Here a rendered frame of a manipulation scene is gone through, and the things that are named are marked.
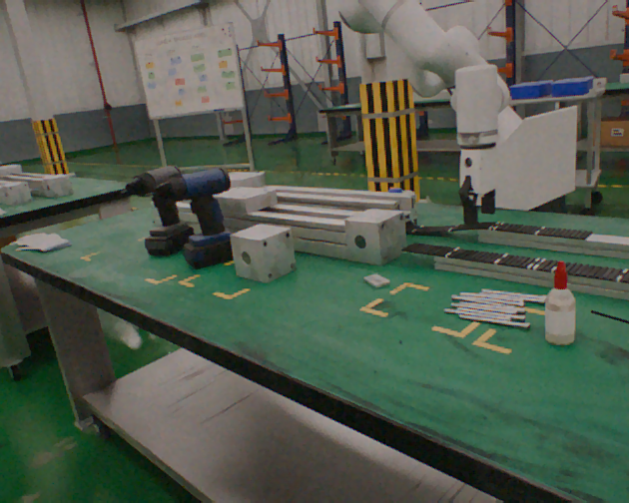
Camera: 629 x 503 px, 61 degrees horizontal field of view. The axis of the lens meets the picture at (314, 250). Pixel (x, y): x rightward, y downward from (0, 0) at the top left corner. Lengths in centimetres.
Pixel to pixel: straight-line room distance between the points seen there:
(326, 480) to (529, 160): 96
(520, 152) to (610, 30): 750
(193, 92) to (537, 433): 675
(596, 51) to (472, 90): 779
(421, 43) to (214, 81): 584
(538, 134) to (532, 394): 92
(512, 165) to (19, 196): 223
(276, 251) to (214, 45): 591
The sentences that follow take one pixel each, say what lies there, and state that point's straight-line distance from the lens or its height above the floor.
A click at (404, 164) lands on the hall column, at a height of 41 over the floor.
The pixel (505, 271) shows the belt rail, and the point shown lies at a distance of 104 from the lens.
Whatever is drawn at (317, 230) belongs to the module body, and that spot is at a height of 84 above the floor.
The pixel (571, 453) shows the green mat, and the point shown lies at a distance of 63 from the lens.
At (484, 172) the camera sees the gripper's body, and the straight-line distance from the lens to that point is 120.
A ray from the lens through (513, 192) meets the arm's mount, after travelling 151.
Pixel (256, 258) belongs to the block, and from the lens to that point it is 111.
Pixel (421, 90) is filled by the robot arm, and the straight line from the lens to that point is 172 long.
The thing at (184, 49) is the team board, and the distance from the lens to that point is 719.
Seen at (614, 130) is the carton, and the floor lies 37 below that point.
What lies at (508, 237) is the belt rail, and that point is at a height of 80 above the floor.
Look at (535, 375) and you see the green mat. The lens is 75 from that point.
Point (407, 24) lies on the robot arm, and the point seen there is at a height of 126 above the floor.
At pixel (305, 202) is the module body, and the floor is 85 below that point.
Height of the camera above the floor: 117
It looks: 18 degrees down
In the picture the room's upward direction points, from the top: 7 degrees counter-clockwise
